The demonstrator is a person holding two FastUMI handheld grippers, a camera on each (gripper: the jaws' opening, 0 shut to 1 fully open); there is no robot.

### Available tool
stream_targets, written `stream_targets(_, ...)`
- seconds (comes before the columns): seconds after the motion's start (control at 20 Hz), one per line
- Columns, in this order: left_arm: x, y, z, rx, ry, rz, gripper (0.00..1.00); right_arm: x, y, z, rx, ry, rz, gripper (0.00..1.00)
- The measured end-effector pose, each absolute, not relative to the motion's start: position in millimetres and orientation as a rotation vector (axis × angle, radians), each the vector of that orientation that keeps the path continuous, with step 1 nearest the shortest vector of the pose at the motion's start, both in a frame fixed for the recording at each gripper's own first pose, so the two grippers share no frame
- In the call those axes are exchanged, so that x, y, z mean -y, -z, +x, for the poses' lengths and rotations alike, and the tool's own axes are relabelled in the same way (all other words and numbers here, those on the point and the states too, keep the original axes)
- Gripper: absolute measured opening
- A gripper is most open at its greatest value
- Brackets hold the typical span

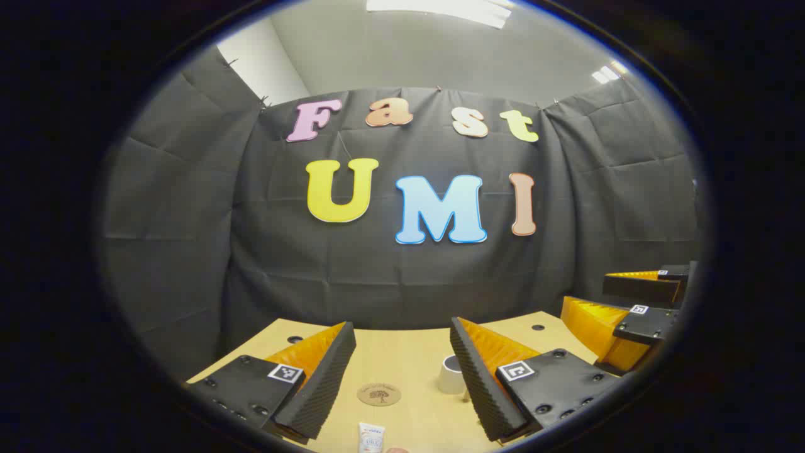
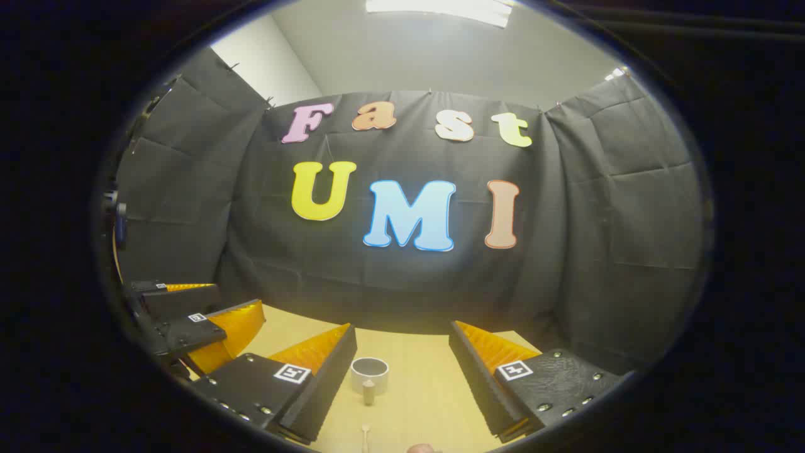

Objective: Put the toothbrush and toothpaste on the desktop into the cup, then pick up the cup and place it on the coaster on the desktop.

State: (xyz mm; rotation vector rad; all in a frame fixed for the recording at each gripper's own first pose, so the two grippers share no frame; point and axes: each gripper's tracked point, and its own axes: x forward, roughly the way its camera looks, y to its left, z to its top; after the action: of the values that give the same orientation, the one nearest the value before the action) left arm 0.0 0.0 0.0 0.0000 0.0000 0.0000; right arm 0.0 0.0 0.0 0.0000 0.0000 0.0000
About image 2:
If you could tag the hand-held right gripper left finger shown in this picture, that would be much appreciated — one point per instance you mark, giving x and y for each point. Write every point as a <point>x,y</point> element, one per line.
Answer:
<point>330,377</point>

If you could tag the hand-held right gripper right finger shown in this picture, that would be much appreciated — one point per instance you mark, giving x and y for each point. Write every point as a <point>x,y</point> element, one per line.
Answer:
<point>471,371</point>

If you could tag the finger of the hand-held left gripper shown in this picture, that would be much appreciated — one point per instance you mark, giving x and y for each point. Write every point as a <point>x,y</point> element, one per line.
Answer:
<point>188,333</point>
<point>182,301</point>

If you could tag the beige toothbrush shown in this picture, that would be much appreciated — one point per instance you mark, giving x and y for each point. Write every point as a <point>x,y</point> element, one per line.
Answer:
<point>366,434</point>

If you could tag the light wooden desktop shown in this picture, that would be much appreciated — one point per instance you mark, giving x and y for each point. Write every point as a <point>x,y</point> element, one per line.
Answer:
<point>415,390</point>

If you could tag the black backdrop cloth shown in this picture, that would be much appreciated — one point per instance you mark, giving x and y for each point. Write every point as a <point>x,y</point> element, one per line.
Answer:
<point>597,220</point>

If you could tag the small ceiling light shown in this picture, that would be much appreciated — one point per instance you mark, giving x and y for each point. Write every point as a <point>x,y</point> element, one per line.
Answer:
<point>617,73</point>

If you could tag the long ceiling light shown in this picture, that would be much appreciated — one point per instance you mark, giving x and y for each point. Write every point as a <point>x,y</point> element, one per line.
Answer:
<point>440,9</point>

